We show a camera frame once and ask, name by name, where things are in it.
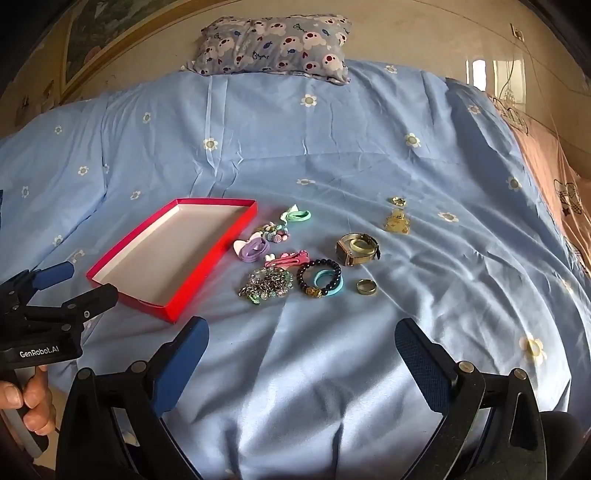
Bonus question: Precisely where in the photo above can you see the gold wrist watch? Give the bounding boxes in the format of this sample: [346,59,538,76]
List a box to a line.
[335,233,381,267]

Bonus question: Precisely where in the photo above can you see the black bead bracelet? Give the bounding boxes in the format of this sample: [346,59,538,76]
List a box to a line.
[297,259,343,298]

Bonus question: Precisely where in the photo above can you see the purple hair tie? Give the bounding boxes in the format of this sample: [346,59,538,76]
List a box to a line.
[232,233,273,263]

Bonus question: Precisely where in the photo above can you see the framed wall picture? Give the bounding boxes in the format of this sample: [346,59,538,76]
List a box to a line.
[59,0,195,95]

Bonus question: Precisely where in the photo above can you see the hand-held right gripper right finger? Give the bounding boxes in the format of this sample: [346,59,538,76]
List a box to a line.
[395,318,546,480]

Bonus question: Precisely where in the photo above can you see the person's left hand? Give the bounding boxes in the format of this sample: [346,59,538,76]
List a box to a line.
[0,367,57,439]

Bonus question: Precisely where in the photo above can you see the amber hair claw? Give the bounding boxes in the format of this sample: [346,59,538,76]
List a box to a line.
[383,209,411,234]

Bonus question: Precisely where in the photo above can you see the printed blue pillow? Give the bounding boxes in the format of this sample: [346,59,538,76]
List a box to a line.
[181,16,352,85]

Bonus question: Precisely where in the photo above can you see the pink hair clip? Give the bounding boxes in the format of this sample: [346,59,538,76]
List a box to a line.
[265,250,309,269]

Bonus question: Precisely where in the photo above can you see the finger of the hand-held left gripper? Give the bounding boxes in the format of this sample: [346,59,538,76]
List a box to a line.
[21,283,119,334]
[0,261,75,296]

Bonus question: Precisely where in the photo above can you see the pale yellow bangle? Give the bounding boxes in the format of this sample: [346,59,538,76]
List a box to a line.
[347,235,377,257]

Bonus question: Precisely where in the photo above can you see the green hair tie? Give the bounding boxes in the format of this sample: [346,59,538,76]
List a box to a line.
[281,205,313,225]

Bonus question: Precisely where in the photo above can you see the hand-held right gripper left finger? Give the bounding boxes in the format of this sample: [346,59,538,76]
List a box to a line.
[55,316,211,480]

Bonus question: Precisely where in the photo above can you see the colourful bead bracelet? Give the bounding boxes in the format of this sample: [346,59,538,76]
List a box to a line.
[259,222,291,244]

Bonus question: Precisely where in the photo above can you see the blue hair tie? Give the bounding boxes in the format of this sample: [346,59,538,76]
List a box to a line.
[308,270,343,294]

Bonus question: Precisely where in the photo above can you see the red cardboard box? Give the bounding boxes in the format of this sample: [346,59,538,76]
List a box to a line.
[86,198,258,324]

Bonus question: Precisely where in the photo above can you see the crystal bead bracelet pile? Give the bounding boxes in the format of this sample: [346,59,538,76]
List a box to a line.
[238,267,295,305]

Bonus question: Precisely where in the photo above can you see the pink printed blanket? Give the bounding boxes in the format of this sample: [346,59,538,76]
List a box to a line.
[482,90,591,287]

